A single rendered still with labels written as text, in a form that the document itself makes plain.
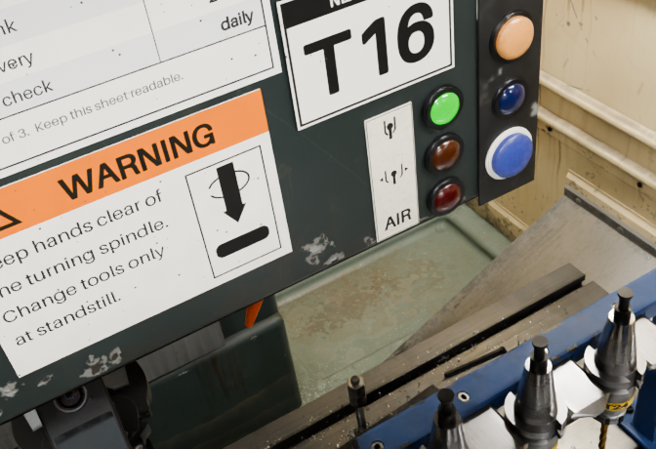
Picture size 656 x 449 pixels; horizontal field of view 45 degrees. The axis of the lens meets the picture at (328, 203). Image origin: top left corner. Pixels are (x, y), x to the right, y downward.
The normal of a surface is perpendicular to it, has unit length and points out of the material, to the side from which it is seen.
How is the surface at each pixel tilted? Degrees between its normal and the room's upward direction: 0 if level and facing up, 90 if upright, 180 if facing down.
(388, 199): 90
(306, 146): 90
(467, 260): 0
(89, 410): 61
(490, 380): 0
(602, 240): 25
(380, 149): 90
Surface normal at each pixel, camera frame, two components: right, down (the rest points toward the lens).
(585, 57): -0.87, 0.36
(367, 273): -0.12, -0.78
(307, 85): 0.49, 0.49
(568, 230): -0.46, -0.55
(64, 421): 0.40, 0.04
